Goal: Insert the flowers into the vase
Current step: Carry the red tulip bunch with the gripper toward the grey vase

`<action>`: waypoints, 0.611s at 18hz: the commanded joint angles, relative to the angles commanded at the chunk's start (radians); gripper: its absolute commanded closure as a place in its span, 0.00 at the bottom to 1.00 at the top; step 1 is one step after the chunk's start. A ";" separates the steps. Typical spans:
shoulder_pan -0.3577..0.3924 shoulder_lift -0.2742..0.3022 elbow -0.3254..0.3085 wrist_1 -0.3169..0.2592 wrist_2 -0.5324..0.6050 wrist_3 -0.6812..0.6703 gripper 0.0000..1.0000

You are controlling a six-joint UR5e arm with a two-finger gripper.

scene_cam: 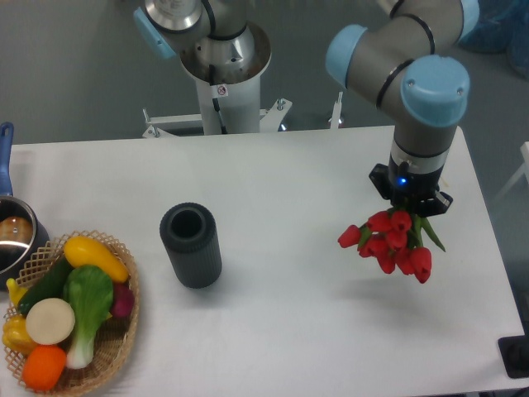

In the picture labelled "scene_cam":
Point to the purple radish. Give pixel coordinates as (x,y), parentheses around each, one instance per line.
(123,301)

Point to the yellow squash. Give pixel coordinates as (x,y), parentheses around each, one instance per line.
(81,250)

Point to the cream round slice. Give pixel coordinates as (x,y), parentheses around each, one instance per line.
(50,321)

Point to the yellow bell pepper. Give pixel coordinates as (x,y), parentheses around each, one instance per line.
(16,337)

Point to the white frame at right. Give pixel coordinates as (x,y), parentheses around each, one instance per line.
(520,172)

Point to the woven wicker basket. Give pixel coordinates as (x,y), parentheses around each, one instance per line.
(114,339)

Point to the red tulip bouquet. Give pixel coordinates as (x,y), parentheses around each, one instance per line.
(394,238)

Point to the blue handled saucepan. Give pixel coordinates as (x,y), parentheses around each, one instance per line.
(21,232)

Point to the yellow banana tip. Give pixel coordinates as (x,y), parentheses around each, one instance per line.
(15,291)

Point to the blue plastic bag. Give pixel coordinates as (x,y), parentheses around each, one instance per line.
(502,27)

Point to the green cucumber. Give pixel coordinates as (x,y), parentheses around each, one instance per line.
(50,285)

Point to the green bok choy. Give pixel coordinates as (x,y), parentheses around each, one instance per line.
(89,292)

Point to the orange fruit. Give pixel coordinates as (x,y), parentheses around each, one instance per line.
(44,367)

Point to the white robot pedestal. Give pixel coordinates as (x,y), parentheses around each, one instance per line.
(227,77)

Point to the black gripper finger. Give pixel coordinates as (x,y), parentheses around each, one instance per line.
(380,180)
(436,205)

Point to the dark grey ribbed vase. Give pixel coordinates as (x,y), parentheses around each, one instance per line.
(189,234)

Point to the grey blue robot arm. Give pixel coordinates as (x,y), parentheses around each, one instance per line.
(399,68)

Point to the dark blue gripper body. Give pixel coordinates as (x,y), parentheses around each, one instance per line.
(401,186)

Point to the black device at edge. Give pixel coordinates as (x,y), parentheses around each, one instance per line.
(514,353)

